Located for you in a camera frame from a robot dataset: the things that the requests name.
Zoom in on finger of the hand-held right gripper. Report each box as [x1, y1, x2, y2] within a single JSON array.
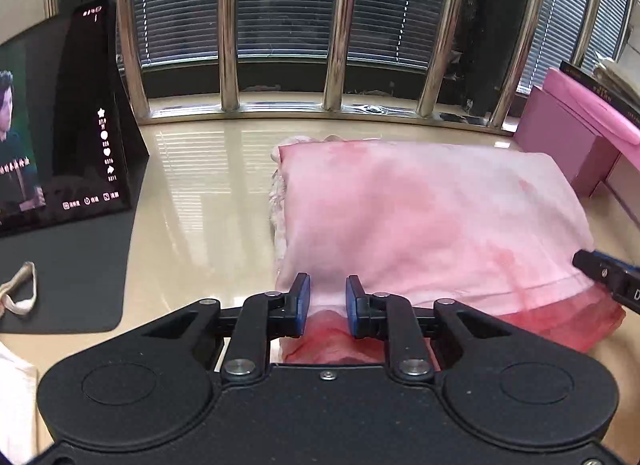
[[572, 248, 626, 297]]

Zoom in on pink storage case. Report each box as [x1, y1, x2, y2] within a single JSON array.
[[604, 154, 640, 226]]

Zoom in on cream white garment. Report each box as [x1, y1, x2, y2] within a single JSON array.
[[0, 262, 39, 465]]

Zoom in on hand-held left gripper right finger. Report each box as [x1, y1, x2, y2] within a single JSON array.
[[345, 275, 511, 381]]

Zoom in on tall pink box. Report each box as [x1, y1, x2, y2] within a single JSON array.
[[514, 85, 622, 199]]

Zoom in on folded pale pink lace cloth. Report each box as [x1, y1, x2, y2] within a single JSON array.
[[268, 133, 353, 258]]

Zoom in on flat black box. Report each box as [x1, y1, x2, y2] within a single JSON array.
[[559, 60, 640, 113]]

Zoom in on pink tie-dye garment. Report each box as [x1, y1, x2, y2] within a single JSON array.
[[273, 140, 627, 367]]

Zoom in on window blinds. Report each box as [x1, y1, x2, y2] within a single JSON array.
[[131, 0, 632, 96]]

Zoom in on tablet in black folio stand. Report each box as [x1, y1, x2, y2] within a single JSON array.
[[0, 0, 151, 334]]

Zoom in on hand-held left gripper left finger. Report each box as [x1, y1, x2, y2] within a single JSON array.
[[145, 272, 311, 380]]

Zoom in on metal window guard bars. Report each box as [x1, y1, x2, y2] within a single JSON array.
[[44, 0, 617, 134]]

